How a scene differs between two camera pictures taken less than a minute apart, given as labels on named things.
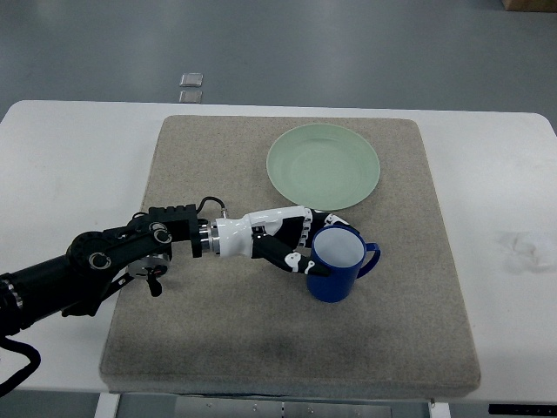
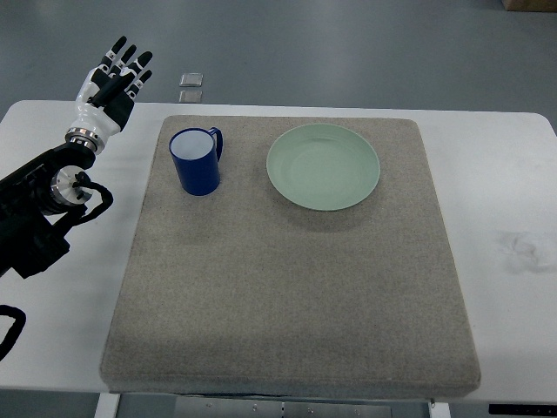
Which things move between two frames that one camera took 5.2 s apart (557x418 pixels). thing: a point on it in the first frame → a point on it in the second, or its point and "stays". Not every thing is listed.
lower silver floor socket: (189, 97) stays
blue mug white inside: (343, 252) → (197, 153)
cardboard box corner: (530, 5) stays
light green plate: (323, 166) stays
